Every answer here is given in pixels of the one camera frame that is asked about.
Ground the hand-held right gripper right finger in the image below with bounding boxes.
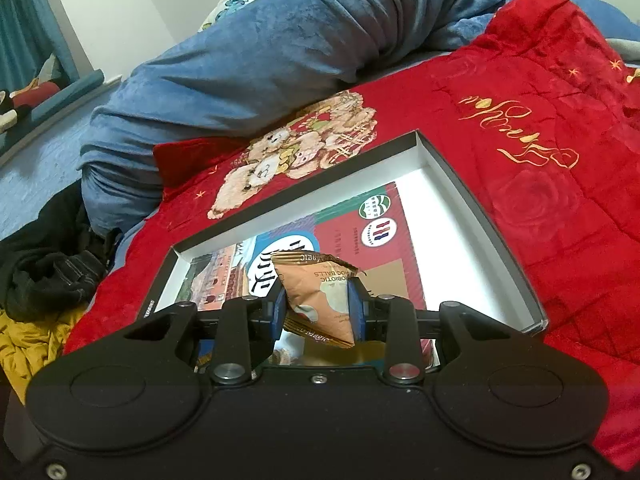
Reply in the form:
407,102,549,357
347,280,499,387

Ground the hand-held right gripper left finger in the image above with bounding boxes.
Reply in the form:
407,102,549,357
121,294,288,386

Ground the brown snack packet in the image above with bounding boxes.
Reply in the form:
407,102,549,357
270,250,368,350

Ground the black cardboard box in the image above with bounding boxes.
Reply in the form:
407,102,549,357
137,130,549,361

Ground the colourful printed flat box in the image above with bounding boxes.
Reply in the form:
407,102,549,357
186,180,435,376

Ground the black cloth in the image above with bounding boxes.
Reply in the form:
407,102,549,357
0,186,124,323

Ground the red printed blanket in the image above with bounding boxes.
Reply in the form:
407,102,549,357
64,0,640,472

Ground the blue plush blanket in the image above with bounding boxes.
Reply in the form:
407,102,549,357
80,0,640,237

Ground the yellow cloth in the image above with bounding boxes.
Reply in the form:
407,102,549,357
0,307,89,405

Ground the floral pillow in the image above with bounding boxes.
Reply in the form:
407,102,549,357
198,0,270,34

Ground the plush toy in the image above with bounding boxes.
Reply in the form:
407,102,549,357
0,79,62,134

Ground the teal curtain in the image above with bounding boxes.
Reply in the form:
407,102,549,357
0,0,81,92

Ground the teal bed rail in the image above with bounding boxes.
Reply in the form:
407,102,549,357
0,70,106,157

